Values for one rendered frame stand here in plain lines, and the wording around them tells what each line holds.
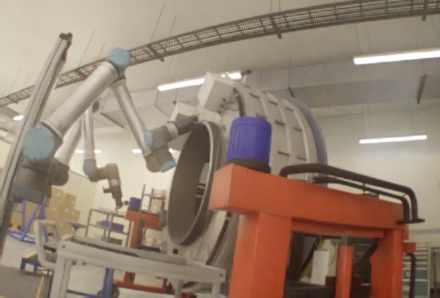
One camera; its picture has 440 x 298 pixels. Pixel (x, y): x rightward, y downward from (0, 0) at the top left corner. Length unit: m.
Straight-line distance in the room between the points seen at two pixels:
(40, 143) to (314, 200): 1.06
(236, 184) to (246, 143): 0.11
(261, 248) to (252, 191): 0.14
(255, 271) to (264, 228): 0.11
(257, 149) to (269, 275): 0.32
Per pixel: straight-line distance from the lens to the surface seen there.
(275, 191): 0.73
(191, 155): 2.22
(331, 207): 0.86
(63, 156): 2.12
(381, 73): 5.12
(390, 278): 1.14
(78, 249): 0.92
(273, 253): 0.73
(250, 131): 0.74
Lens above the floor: 0.77
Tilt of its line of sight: 24 degrees up
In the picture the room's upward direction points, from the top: 9 degrees clockwise
